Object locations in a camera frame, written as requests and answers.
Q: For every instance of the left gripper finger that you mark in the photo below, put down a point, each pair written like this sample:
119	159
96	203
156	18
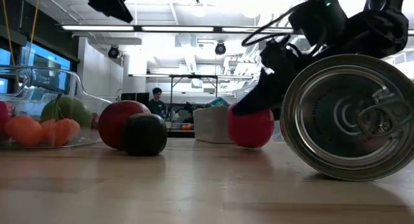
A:
113	8

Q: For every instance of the bright red round fruit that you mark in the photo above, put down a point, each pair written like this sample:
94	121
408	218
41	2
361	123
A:
250	130

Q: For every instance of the silver pull-tab food can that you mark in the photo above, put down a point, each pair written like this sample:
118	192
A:
323	130

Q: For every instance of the green apple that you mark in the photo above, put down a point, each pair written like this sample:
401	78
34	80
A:
69	109

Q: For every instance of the dark red round fruit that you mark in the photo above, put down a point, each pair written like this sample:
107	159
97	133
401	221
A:
116	123

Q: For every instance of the dark round avocado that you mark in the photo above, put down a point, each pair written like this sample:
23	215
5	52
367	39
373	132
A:
145	135

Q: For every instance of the orange tomato cluster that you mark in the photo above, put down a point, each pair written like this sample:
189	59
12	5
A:
24	130

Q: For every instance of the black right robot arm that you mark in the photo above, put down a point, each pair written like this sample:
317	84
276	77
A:
372	33

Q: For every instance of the black hanging spotlight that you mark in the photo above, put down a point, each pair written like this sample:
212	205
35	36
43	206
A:
113	51
220	48

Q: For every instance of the round white ceiling lamp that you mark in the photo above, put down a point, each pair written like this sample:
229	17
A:
199	8
250	8

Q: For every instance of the light grey plastic bin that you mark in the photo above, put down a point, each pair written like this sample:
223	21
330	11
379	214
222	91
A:
210	127

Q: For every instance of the long ceiling light strip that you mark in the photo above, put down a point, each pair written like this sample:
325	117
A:
178	28

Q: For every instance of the window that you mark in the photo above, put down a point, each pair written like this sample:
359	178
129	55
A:
45	57

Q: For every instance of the clear glass bowl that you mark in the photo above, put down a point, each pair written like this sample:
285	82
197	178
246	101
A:
81	88

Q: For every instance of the black computer monitor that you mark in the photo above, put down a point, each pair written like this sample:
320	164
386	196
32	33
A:
136	97

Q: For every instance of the person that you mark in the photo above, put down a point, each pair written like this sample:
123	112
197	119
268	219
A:
156	102

